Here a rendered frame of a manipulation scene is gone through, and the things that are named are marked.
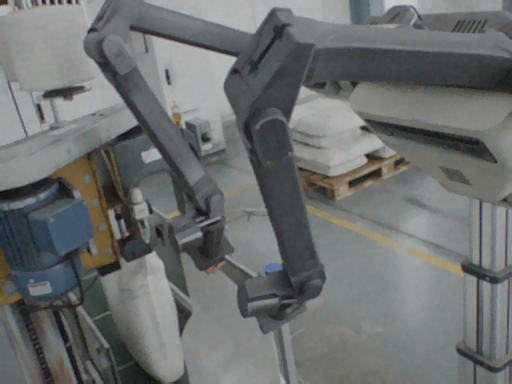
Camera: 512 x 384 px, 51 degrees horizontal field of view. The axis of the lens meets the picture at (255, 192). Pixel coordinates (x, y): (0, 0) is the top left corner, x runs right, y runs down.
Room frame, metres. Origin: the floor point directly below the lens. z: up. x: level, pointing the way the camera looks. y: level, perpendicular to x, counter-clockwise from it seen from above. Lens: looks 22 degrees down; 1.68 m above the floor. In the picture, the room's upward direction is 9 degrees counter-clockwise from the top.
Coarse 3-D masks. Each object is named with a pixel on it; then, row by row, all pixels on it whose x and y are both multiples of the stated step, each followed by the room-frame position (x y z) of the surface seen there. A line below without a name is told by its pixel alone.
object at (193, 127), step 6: (186, 120) 1.52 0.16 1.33; (192, 120) 1.51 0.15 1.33; (198, 120) 1.50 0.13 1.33; (204, 120) 1.48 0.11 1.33; (186, 126) 1.51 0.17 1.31; (192, 126) 1.48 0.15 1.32; (198, 126) 1.46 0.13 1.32; (204, 126) 1.47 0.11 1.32; (192, 132) 1.48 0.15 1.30; (198, 132) 1.46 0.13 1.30; (204, 132) 1.47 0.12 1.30; (210, 132) 1.48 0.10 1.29; (198, 138) 1.46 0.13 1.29; (204, 144) 1.47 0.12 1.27; (210, 150) 1.47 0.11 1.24
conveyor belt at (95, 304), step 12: (84, 276) 2.49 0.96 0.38; (96, 276) 2.47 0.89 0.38; (84, 288) 2.36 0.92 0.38; (96, 288) 2.34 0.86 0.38; (84, 300) 2.24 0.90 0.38; (96, 300) 2.23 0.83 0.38; (96, 312) 2.12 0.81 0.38; (108, 312) 2.10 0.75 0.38; (96, 324) 2.02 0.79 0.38; (108, 324) 2.01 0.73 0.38; (180, 324) 1.92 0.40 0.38; (108, 336) 1.91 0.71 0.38; (180, 336) 1.83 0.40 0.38; (120, 348) 1.82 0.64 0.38; (120, 360) 1.74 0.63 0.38; (132, 360) 1.73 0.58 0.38; (120, 372) 1.67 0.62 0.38; (132, 372) 1.66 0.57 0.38; (144, 372) 1.64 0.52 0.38
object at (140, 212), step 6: (132, 192) 1.30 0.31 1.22; (138, 192) 1.30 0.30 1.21; (132, 198) 1.30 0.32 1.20; (138, 198) 1.30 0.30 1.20; (144, 198) 1.35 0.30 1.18; (132, 204) 1.31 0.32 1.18; (138, 204) 1.30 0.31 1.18; (144, 204) 1.30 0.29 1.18; (138, 210) 1.29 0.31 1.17; (144, 210) 1.30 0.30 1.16; (132, 216) 1.32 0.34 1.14; (138, 216) 1.29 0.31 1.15; (144, 216) 1.30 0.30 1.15; (132, 222) 1.32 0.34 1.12
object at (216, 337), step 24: (192, 264) 1.29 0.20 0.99; (192, 288) 1.33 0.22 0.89; (216, 288) 1.14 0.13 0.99; (192, 312) 1.30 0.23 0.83; (216, 312) 1.17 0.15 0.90; (192, 336) 1.21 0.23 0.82; (216, 336) 1.16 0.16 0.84; (240, 336) 1.04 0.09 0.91; (264, 336) 0.94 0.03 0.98; (192, 360) 1.17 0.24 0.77; (216, 360) 1.09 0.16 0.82; (240, 360) 1.04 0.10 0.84; (264, 360) 0.96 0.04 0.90
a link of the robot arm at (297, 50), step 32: (256, 32) 0.61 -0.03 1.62; (288, 32) 0.56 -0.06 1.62; (320, 32) 0.58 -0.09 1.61; (352, 32) 0.60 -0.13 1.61; (384, 32) 0.62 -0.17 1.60; (416, 32) 0.64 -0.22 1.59; (448, 32) 0.67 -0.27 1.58; (480, 32) 0.72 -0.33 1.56; (256, 64) 0.60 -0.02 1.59; (288, 64) 0.55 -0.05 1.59; (320, 64) 0.57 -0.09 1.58; (352, 64) 0.59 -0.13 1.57; (384, 64) 0.61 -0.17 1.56; (416, 64) 0.62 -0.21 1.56; (448, 64) 0.63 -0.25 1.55; (480, 64) 0.65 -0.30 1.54; (256, 96) 0.56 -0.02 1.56; (288, 96) 0.57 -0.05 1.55
